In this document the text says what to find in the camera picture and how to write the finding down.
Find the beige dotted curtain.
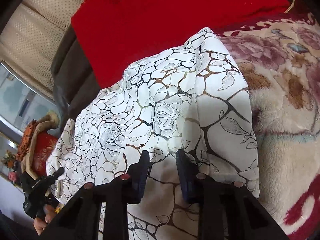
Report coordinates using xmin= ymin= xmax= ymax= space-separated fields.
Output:
xmin=1 ymin=0 xmax=83 ymax=99

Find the floral red beige blanket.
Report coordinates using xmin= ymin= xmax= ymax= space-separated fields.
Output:
xmin=217 ymin=12 xmax=319 ymax=239

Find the silver refrigerator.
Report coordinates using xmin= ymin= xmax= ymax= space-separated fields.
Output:
xmin=1 ymin=61 xmax=59 ymax=136

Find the flower pot decoration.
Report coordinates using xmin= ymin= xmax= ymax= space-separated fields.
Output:
xmin=1 ymin=150 xmax=18 ymax=184

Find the dark brown leather sofa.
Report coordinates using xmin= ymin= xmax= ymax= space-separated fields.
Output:
xmin=50 ymin=26 xmax=101 ymax=130

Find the orange black patterned cloth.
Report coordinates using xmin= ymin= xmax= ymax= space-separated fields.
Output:
xmin=16 ymin=120 xmax=37 ymax=161

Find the person's left hand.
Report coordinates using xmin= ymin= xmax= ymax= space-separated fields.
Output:
xmin=33 ymin=204 xmax=57 ymax=235

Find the beige coat on box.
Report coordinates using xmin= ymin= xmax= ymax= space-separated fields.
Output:
xmin=16 ymin=111 xmax=60 ymax=180

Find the red quilt on sofa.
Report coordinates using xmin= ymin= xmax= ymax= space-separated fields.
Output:
xmin=71 ymin=0 xmax=289 ymax=88

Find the red gift box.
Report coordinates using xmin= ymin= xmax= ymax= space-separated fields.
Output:
xmin=32 ymin=132 xmax=57 ymax=177

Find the white black-patterned coat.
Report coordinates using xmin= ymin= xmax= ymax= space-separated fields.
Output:
xmin=46 ymin=28 xmax=260 ymax=239

